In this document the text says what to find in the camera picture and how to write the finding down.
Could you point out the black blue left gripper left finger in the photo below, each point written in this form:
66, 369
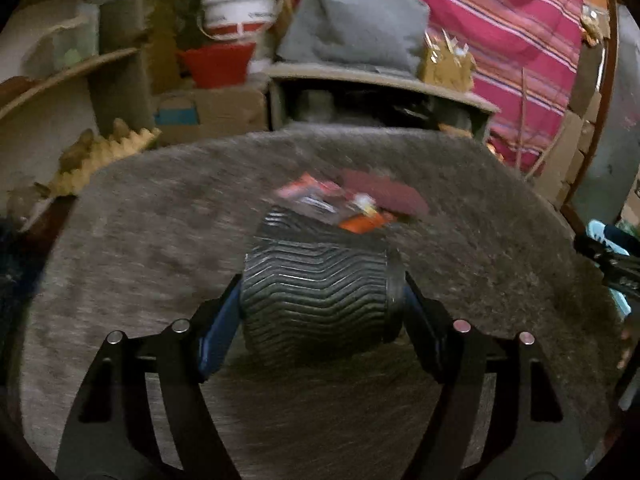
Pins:
109, 433

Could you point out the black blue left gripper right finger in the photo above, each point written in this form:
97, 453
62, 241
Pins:
531, 432

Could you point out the black ribbed paper cup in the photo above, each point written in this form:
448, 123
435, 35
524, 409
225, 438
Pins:
313, 293

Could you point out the clear orange snack bag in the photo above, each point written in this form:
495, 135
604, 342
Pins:
328, 202

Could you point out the light blue plastic basket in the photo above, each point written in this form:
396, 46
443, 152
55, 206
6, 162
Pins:
618, 242

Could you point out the grey shaggy table mat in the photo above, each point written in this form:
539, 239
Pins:
154, 236

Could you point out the red striped curtain cloth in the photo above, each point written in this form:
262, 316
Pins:
526, 54

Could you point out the woven chopstick holder box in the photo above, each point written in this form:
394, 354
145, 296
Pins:
447, 63

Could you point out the yellow egg tray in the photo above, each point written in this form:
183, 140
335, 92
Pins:
93, 152

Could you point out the cardboard box with blue label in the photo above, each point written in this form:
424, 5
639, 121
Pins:
189, 116

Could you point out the grey low shelf table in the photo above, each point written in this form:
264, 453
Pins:
322, 94

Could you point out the wooden shelf unit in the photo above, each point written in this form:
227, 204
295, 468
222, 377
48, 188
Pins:
40, 118

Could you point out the grey felt cover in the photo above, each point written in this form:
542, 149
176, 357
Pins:
379, 35

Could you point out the red plastic basket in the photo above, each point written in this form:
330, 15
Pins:
218, 65

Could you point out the clear lidded plastic container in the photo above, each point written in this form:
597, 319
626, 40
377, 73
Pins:
65, 44

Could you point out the white plastic bucket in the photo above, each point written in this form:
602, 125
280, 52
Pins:
230, 20

